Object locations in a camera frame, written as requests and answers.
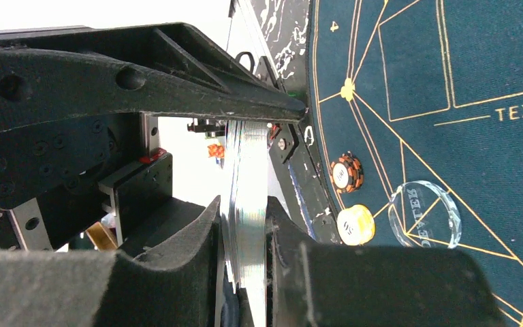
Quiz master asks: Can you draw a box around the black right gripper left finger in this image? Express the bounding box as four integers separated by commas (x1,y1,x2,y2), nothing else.
0,198,222,326

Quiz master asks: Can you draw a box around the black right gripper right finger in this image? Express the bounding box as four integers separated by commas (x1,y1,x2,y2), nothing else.
266,197,505,326

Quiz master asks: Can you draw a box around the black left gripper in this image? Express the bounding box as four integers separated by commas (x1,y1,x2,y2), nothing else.
0,22,306,250

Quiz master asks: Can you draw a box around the cream chip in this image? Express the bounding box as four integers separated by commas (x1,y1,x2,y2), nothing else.
336,204,376,246

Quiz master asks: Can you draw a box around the blue patterned card deck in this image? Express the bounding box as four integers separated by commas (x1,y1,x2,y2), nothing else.
219,121,268,326

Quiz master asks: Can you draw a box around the dark orange chip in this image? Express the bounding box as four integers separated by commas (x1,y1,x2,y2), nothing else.
330,151,364,193

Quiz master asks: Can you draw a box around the clear plastic dealer button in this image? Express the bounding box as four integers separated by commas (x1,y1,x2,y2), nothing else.
387,181,462,249

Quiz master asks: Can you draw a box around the round blue poker mat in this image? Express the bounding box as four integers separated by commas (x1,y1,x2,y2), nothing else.
308,1,523,326

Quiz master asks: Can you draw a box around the aluminium mounting rail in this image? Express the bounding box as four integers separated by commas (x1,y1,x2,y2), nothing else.
229,1,341,244

